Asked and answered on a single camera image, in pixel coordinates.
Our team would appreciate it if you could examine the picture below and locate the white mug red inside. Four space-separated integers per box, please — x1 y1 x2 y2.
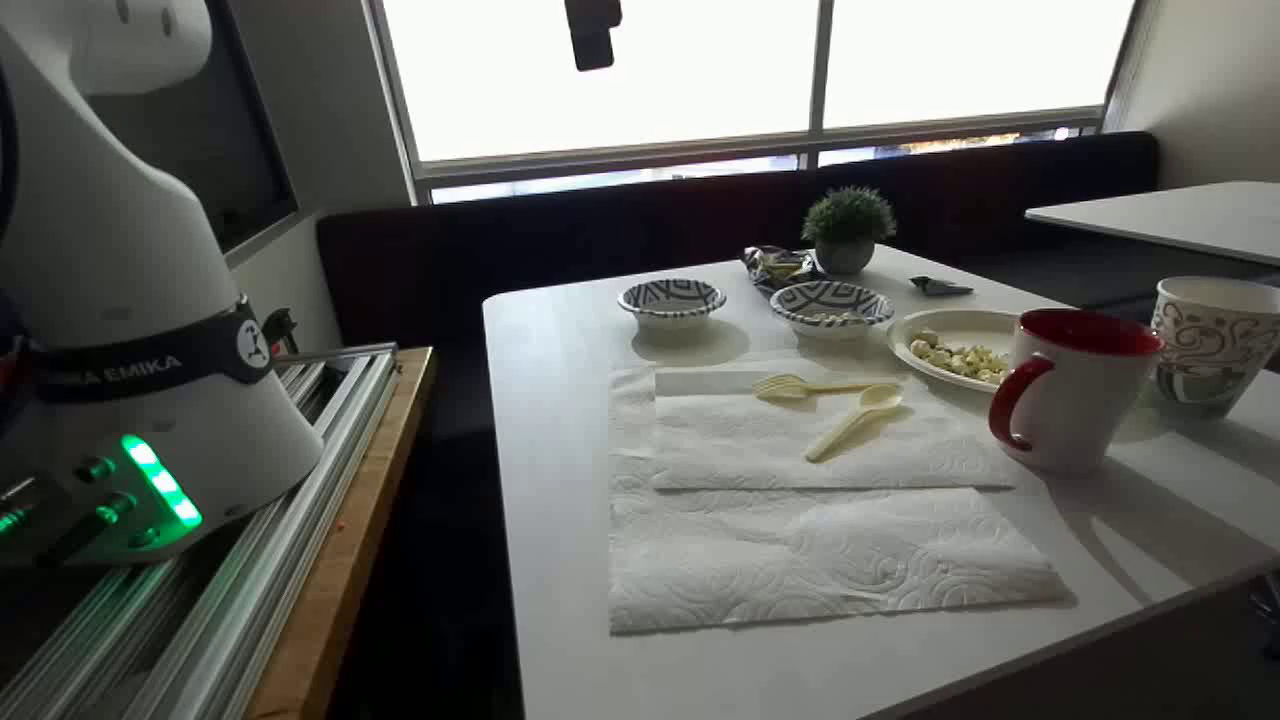
985 303 1165 478

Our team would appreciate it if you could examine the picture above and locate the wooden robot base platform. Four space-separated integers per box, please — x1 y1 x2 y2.
245 343 439 720

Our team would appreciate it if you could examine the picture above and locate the empty blue patterned bowl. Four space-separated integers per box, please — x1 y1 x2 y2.
615 276 732 333

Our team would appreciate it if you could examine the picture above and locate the white paper towel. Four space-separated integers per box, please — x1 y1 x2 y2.
607 486 1076 642
610 362 1024 497

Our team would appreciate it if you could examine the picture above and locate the cream plastic spoon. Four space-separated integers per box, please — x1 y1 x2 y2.
750 373 907 410

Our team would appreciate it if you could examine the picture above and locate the black bench seat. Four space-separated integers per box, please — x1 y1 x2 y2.
313 130 1165 352

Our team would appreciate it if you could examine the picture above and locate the black yellow snack bag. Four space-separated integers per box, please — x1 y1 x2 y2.
739 242 818 292

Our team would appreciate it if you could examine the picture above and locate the blue patterned bowl with popcorn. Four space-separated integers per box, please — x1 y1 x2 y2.
768 276 895 338

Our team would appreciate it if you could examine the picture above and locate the small green potted plant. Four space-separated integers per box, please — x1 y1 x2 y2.
799 186 898 279

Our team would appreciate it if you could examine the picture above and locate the white plate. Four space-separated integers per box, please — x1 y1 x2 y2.
887 303 1032 398

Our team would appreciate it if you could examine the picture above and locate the small grey packet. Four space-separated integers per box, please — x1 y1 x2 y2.
907 272 975 301

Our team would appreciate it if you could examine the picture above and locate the popcorn chocolate mix pile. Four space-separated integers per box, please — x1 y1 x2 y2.
905 328 1012 388

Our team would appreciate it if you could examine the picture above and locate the white side table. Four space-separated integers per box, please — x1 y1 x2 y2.
1018 176 1280 272

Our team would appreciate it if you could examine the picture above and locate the patterned paper cup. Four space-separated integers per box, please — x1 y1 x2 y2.
1148 272 1280 425

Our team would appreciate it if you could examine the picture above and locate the black hanging camera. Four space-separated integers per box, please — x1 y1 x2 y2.
560 0 623 78

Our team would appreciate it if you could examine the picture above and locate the window frame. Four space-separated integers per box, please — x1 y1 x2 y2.
364 0 1145 210

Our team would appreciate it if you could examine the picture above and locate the aluminium rail frame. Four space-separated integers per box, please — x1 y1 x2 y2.
0 341 403 720

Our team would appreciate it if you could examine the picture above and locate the dark wall monitor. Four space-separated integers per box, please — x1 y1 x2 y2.
83 0 301 258

